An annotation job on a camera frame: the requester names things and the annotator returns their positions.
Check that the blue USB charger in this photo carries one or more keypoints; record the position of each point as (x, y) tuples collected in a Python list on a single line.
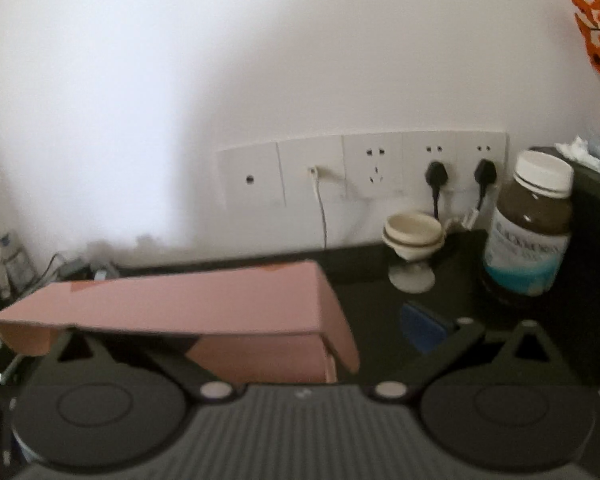
[(105, 272)]

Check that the white crumpled tissue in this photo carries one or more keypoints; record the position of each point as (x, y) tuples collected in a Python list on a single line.
[(580, 152)]

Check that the clear bottle blue cap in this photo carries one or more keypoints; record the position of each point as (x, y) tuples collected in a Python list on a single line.
[(17, 260)]

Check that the black power plug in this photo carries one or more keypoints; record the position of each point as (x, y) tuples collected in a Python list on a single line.
[(485, 172), (437, 175)]

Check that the black desktop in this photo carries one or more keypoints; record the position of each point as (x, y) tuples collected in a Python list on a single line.
[(370, 310)]

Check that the pink cardboard box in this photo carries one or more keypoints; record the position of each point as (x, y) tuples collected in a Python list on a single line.
[(180, 300)]

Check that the beige suction cup holder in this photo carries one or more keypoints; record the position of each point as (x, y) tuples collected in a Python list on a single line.
[(412, 240)]

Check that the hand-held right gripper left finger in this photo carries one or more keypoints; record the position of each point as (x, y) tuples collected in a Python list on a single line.
[(200, 380)]

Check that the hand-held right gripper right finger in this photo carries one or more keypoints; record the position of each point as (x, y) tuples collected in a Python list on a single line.
[(422, 327)]

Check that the black glossy cabinet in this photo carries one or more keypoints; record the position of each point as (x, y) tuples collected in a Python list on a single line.
[(595, 240)]

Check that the brown supplement bottle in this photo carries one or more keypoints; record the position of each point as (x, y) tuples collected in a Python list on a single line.
[(527, 240)]

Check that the black power adapter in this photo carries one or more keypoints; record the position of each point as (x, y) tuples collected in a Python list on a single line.
[(72, 266)]

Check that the white wall socket panel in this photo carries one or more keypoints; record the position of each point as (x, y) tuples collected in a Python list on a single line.
[(310, 155)]

